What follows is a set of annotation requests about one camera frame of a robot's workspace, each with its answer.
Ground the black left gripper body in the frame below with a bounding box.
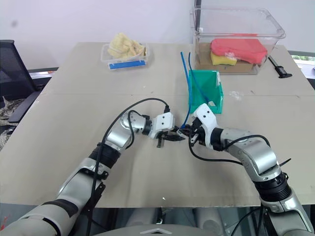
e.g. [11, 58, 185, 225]
[156, 130, 177, 148]

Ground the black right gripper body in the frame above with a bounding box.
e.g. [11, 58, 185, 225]
[190, 118, 213, 147]

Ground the blue cable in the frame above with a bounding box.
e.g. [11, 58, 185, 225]
[180, 51, 193, 130]
[188, 52, 212, 103]

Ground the green plastic bin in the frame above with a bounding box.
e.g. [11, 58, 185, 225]
[188, 69, 224, 115]

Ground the yellow sponge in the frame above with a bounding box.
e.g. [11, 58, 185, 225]
[210, 51, 238, 66]

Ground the small clear plastic box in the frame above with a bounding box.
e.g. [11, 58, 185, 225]
[100, 42, 155, 71]

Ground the grey rounded shape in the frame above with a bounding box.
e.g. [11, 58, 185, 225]
[196, 207, 223, 230]

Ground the grey robot torso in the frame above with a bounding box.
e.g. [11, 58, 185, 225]
[93, 222, 247, 236]

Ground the pale yellow crumpled cloth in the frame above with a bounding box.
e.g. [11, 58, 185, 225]
[107, 32, 147, 61]

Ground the black caliper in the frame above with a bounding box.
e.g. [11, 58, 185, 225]
[267, 55, 293, 79]

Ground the large clear plastic container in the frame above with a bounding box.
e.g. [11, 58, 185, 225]
[189, 6, 286, 76]

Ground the patterned grey cloth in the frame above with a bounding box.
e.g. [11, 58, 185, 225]
[0, 95, 20, 151]

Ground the black mesh office chair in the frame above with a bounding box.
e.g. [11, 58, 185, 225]
[0, 39, 54, 123]

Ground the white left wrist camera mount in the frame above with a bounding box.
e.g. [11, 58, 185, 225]
[150, 112, 174, 140]

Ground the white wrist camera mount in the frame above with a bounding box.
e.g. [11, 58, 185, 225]
[150, 112, 174, 140]
[191, 103, 219, 148]

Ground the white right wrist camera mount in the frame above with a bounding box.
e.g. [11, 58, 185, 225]
[191, 103, 219, 148]

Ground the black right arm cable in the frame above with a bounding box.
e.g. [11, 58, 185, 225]
[188, 134, 271, 166]

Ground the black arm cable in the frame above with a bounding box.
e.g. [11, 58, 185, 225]
[85, 97, 172, 236]
[188, 134, 271, 166]

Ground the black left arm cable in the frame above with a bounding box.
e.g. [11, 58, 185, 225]
[85, 97, 172, 236]

